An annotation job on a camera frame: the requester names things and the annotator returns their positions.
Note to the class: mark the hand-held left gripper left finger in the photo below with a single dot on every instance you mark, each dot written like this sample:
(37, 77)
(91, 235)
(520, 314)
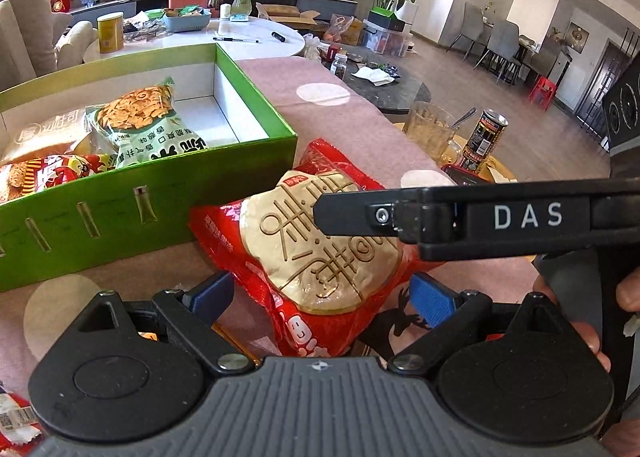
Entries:
(212, 294)

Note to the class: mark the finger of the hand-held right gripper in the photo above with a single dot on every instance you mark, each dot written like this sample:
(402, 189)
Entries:
(350, 212)

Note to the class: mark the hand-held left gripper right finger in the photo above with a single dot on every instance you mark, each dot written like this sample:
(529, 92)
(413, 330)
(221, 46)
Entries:
(432, 297)

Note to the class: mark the red rice cracker packet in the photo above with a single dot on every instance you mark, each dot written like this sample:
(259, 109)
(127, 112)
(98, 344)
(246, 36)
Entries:
(280, 247)

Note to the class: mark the green cardboard box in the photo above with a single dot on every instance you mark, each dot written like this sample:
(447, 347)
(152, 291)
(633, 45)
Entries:
(150, 237)

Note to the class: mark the red striped snack packet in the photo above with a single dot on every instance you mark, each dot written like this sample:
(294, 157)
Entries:
(55, 174)

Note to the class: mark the green spiral crisps packet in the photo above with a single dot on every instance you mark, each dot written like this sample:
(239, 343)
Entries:
(135, 112)

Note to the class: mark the bread roll clear packet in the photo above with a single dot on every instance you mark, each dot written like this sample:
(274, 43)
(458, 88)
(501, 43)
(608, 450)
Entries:
(45, 142)

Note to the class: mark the person's right hand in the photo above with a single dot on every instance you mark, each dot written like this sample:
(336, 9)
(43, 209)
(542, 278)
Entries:
(630, 292)

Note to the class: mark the deer print packet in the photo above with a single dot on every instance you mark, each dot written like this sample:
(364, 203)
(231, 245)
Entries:
(400, 324)

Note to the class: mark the black drink can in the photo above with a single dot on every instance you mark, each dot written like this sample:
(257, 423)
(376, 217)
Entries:
(482, 142)

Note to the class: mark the glass mug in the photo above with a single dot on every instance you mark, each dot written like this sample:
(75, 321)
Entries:
(430, 132)

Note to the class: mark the dark marble round table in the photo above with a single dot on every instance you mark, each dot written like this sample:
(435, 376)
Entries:
(395, 92)

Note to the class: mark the metal spoon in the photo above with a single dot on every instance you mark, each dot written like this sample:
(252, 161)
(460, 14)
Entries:
(462, 118)

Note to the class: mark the white tissue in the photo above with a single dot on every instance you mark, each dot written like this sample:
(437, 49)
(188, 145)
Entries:
(372, 76)

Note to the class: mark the red plastic stool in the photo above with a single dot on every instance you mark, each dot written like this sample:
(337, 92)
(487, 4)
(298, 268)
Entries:
(543, 89)

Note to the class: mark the small dark bottle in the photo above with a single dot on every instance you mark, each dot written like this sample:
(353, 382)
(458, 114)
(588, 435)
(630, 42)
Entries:
(339, 67)

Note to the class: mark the dark wooden door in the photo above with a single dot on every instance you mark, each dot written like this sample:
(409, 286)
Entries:
(597, 92)

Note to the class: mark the clear plastic bag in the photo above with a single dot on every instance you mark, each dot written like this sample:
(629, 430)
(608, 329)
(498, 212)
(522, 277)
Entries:
(312, 48)

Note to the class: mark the clear storage box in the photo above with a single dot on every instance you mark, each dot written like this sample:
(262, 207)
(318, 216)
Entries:
(387, 42)

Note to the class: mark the white round coffee table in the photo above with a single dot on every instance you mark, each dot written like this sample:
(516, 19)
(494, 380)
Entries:
(260, 49)

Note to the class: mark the grey dining chair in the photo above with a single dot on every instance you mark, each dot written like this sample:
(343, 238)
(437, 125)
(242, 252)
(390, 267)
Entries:
(470, 27)
(502, 44)

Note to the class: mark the black marker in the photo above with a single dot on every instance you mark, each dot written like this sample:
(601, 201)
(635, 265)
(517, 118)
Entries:
(278, 37)

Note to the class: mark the green and black box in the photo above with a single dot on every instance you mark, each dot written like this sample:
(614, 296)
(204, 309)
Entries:
(385, 19)

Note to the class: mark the brown cardboard box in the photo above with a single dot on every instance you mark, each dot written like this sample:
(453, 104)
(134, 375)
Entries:
(287, 19)

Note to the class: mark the pen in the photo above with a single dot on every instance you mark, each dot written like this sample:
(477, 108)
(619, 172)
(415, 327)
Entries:
(237, 40)

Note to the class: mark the dark television cabinet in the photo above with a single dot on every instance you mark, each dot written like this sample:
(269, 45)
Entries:
(320, 2)

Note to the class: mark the red white snack packet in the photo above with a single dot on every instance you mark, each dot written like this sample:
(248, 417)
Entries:
(15, 412)

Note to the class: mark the small white bottle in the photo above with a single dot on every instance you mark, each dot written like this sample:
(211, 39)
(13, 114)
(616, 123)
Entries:
(225, 12)

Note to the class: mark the blue basket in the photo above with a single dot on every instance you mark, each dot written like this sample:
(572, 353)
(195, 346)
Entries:
(187, 23)

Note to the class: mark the orange box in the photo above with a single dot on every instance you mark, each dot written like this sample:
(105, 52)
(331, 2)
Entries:
(189, 2)

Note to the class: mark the pile of dark wrappers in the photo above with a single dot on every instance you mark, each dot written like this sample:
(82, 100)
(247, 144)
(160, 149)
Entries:
(145, 30)

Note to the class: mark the green container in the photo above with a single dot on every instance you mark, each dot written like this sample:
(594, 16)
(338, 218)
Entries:
(152, 15)

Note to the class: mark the yellow can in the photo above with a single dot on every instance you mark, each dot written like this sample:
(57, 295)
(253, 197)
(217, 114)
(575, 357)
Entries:
(110, 34)

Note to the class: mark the beige armchair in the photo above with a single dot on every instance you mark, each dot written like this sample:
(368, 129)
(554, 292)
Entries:
(20, 12)

